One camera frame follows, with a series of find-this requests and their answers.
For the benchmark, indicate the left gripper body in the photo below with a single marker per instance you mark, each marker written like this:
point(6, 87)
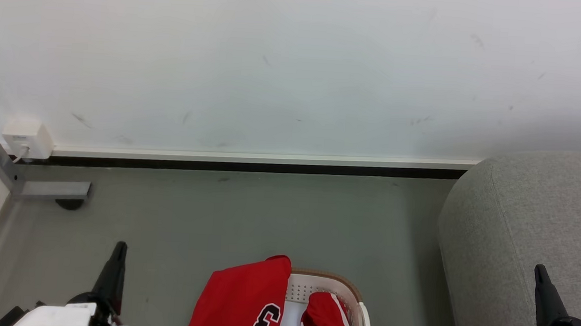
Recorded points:
point(59, 317)

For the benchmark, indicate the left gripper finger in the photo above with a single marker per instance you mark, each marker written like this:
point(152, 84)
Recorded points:
point(112, 278)

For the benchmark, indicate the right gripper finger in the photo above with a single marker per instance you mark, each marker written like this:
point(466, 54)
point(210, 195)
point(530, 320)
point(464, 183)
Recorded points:
point(545, 299)

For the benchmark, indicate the red jersey with black number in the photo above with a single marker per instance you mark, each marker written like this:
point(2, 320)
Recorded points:
point(241, 301)

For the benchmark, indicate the red shorts with white stripes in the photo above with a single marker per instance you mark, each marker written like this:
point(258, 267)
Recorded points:
point(326, 321)

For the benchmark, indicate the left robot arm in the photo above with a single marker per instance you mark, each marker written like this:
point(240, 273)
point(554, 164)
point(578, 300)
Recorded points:
point(8, 318)

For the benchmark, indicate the grey fabric sofa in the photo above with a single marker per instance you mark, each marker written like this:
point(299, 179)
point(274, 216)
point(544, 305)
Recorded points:
point(529, 223)

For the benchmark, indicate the white laundry basket brown rim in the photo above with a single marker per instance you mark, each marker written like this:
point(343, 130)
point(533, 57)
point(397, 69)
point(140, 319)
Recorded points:
point(303, 287)

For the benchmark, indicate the white and black skirting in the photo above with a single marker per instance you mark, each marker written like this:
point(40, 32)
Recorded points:
point(270, 163)

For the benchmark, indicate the black round frame foot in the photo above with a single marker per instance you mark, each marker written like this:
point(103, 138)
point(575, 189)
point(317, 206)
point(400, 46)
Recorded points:
point(70, 204)

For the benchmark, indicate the grey metal frame profile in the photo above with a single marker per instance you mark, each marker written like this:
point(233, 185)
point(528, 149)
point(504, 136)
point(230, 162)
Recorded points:
point(52, 189)

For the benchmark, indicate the white wall socket box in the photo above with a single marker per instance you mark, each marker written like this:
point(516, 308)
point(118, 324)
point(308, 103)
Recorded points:
point(27, 137)

